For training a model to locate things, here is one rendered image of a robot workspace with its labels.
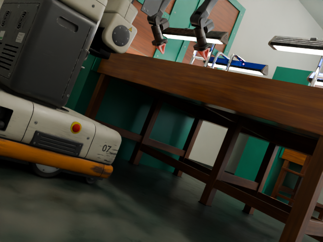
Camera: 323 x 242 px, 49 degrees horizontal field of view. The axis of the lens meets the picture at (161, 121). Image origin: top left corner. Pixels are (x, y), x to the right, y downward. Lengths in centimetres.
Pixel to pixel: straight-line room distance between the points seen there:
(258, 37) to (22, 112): 438
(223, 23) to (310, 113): 218
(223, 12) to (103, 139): 227
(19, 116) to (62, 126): 18
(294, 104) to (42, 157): 107
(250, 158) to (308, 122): 358
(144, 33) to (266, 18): 291
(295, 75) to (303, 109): 361
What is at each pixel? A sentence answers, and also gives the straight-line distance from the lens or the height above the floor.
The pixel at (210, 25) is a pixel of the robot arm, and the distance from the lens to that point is 215.
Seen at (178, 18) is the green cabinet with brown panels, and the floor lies 129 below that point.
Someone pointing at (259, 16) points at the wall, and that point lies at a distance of 540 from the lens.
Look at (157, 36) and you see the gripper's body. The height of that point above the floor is 93.
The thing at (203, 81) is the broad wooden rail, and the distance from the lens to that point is 191.
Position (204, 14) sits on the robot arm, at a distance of 207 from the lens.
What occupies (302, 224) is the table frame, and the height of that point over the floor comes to 23.
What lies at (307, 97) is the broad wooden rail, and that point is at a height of 71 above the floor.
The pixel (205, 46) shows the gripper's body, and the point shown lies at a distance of 212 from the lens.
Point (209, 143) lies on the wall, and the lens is 504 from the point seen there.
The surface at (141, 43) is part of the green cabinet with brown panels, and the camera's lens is 293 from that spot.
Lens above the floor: 38
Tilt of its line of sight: 1 degrees up
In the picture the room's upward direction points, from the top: 22 degrees clockwise
